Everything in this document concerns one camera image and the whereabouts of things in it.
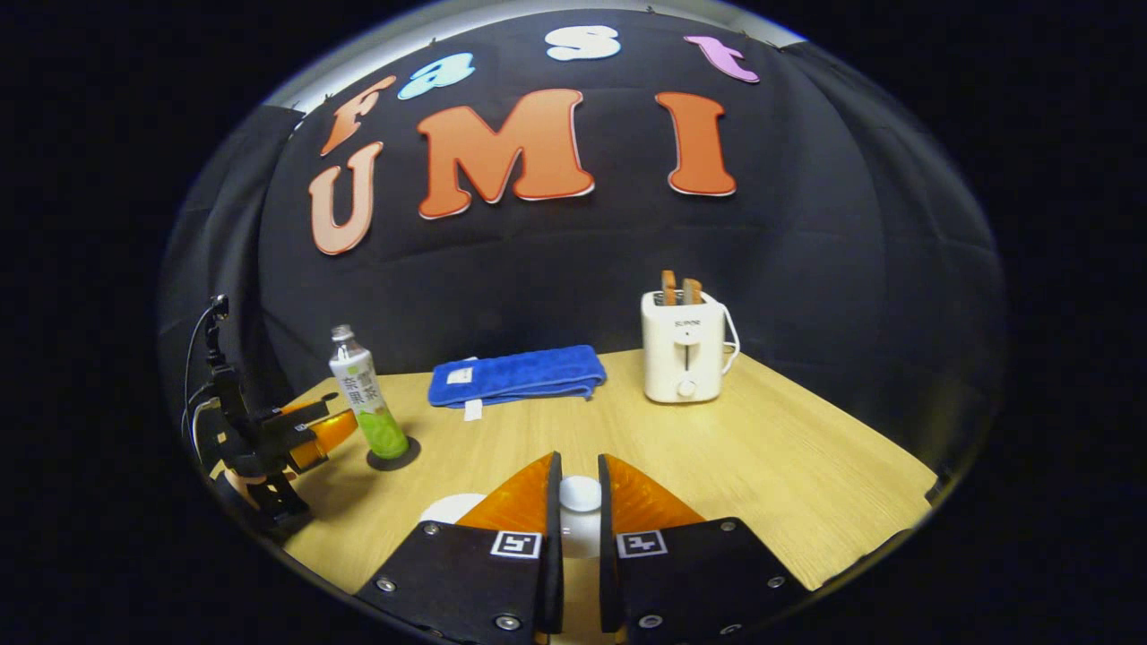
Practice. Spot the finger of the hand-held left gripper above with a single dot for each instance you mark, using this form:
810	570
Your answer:
327	434
300	414

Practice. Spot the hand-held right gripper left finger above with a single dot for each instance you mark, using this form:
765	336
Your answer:
466	573

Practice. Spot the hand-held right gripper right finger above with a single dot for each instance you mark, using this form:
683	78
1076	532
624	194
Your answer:
699	573

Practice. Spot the clear water bottle white label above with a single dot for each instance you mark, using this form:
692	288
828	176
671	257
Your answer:
363	394

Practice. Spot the dark round coaster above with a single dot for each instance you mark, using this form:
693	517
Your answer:
399	461

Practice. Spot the folded blue towel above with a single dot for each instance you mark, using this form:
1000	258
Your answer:
520	374

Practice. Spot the white toaster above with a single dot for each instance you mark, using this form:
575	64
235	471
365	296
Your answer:
683	349

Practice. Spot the brown toast slice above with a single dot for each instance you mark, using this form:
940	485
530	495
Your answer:
668	288
692	292

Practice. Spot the small black bracket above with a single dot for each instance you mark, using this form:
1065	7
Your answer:
944	485

